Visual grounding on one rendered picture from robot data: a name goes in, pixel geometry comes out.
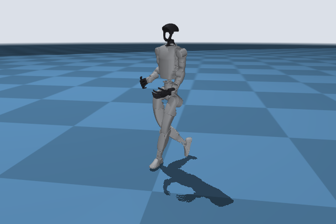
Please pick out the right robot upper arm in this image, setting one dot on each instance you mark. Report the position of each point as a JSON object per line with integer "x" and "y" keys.
{"x": 157, "y": 59}

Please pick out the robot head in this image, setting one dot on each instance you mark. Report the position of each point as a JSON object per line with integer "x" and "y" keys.
{"x": 170, "y": 28}

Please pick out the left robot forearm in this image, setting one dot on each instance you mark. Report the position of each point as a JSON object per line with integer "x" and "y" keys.
{"x": 177, "y": 82}

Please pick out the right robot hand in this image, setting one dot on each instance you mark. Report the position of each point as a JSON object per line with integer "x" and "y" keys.
{"x": 143, "y": 82}

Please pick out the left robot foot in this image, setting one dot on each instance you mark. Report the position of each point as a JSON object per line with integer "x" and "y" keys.
{"x": 156, "y": 163}

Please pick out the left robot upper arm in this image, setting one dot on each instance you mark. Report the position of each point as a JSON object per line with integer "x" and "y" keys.
{"x": 181, "y": 53}

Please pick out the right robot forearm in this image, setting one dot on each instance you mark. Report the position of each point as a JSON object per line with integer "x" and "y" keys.
{"x": 152, "y": 77}

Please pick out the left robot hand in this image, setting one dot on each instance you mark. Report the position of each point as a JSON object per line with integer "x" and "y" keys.
{"x": 163, "y": 93}

